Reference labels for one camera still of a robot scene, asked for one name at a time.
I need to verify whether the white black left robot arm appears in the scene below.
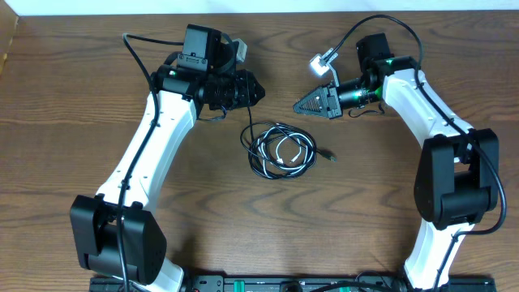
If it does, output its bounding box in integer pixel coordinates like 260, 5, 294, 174
70, 24, 265, 291

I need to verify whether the black usb cable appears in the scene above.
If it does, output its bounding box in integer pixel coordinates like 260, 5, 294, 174
239, 105, 337, 181

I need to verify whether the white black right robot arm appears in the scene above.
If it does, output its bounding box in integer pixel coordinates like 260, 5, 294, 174
294, 33, 499, 291

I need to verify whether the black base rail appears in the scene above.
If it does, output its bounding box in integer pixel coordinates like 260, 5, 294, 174
88, 272, 497, 292

